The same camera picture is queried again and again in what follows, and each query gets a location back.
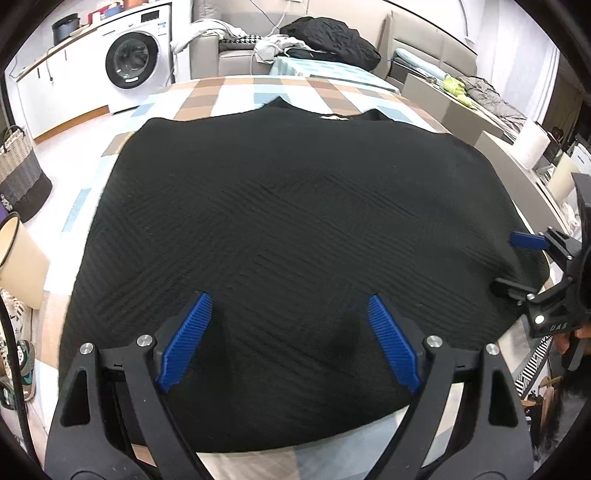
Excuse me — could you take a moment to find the grey sofa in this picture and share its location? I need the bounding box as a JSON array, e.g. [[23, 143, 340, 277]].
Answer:
[[189, 0, 324, 79]]

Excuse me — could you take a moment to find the pale crumpled garment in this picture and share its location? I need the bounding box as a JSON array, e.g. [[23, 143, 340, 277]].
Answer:
[[254, 34, 315, 63]]

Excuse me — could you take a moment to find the white counter cabinet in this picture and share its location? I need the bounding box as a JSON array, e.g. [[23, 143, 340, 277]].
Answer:
[[16, 28, 112, 141]]

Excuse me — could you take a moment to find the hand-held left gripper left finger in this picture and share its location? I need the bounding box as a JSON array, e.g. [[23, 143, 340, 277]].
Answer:
[[44, 292, 214, 480]]

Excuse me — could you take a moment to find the houndstooth pillow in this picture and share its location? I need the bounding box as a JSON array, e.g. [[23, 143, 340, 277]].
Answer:
[[219, 36, 273, 52]]

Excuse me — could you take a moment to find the black white striped cloth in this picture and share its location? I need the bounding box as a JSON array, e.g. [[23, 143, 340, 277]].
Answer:
[[517, 335, 555, 398]]

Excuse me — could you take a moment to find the black cooking pot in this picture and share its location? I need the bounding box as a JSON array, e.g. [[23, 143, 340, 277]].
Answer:
[[51, 14, 78, 44]]

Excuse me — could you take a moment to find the light blue pillow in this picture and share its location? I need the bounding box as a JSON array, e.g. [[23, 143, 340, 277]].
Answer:
[[397, 48, 444, 79]]

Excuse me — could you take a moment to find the black cable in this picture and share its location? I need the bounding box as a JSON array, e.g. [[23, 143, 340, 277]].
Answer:
[[0, 295, 35, 462]]

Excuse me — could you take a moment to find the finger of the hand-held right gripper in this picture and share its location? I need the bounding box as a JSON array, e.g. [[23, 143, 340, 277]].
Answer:
[[509, 228, 583, 273], [489, 276, 543, 303]]

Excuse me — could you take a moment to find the white washing machine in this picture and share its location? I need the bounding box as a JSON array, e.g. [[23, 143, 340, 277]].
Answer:
[[97, 4, 174, 114]]

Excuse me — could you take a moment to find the grey teal sneaker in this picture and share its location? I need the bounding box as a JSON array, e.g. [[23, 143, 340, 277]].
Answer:
[[0, 339, 37, 411]]

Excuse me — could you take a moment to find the person's dark hair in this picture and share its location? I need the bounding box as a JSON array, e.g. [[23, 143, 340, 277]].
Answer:
[[531, 383, 587, 462]]

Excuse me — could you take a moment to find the woven basket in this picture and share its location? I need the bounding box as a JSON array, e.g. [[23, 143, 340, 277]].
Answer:
[[0, 124, 54, 223]]

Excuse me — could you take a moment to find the green item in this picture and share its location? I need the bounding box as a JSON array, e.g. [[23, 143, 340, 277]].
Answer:
[[441, 74, 474, 109]]

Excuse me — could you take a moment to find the paper towel roll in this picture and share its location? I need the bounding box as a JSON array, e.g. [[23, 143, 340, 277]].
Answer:
[[519, 121, 552, 169]]

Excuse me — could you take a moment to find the black knit sweater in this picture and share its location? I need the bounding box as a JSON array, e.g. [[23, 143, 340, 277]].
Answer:
[[58, 96, 552, 454]]

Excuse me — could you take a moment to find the grey padded garment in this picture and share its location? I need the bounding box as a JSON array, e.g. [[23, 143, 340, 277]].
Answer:
[[462, 75, 527, 139]]

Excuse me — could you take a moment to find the black padded jacket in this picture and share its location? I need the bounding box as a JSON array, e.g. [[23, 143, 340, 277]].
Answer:
[[279, 16, 383, 70]]

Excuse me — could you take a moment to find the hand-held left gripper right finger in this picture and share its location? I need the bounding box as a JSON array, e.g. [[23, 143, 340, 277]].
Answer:
[[367, 295, 539, 480]]

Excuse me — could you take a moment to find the checked blanket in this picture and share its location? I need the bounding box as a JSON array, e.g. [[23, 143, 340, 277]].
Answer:
[[41, 74, 555, 480]]

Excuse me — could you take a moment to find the blue checked cloth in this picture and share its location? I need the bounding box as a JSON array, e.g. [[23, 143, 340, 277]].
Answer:
[[268, 55, 402, 95]]

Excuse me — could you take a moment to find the person's right hand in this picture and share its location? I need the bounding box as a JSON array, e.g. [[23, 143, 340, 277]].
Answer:
[[551, 323, 591, 358]]

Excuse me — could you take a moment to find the light grey garment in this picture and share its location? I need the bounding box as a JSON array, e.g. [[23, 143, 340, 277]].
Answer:
[[171, 18, 241, 54]]

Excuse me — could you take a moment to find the beige headboard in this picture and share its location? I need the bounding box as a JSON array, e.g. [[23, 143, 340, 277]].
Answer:
[[376, 9, 478, 79]]

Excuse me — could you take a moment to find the large grey cabinet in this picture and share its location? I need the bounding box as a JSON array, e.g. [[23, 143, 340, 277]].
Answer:
[[475, 130, 580, 241]]

